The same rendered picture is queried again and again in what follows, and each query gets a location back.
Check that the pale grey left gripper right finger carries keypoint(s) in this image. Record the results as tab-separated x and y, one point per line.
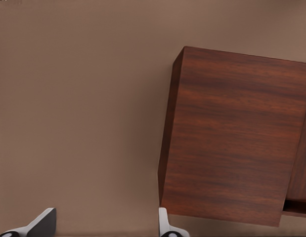
165	227

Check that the dark brown wooden box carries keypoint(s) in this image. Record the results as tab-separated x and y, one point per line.
231	133

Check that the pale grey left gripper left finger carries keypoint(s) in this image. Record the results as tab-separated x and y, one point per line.
42	223

